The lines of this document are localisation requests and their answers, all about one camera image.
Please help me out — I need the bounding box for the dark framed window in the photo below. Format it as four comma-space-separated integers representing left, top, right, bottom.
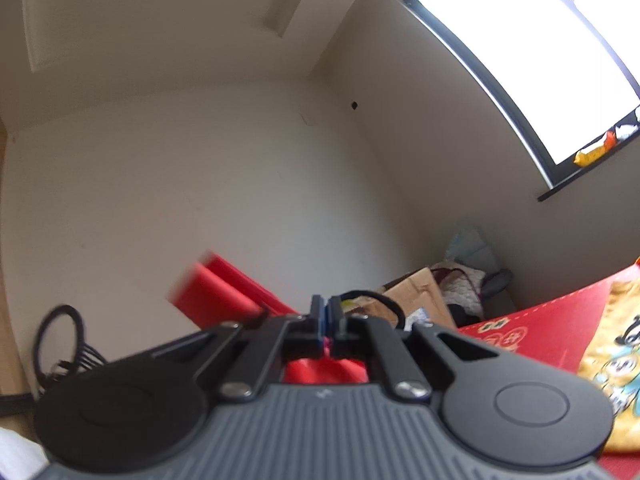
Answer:
395, 0, 640, 203

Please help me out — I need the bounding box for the yellow printed cloth bag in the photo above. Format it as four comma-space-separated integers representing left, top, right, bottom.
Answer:
577, 280, 640, 456

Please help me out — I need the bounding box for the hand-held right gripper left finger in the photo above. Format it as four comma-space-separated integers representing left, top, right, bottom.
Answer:
152, 295, 328, 401

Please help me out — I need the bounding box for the white quilted bag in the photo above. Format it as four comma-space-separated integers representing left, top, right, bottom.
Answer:
430, 260, 486, 321

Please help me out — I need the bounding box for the red shopping bag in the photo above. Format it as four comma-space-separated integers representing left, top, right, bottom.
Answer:
167, 250, 371, 386

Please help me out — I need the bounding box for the yellow packet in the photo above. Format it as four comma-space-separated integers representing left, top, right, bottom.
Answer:
574, 145, 608, 167

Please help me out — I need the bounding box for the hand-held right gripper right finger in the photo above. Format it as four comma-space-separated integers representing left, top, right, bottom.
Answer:
327, 295, 501, 401

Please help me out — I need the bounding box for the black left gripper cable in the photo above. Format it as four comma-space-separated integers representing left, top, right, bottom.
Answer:
37, 305, 108, 396

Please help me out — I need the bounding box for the light blue plastic bag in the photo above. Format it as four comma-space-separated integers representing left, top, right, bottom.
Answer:
445, 225, 501, 271

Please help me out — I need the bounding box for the red printed table mat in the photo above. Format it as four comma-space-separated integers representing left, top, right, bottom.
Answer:
457, 265, 640, 480

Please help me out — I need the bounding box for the brown cardboard box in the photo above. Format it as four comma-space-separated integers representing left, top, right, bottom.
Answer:
380, 267, 458, 333

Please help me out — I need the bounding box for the grey round stool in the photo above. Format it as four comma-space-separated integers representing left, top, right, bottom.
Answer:
480, 267, 515, 297

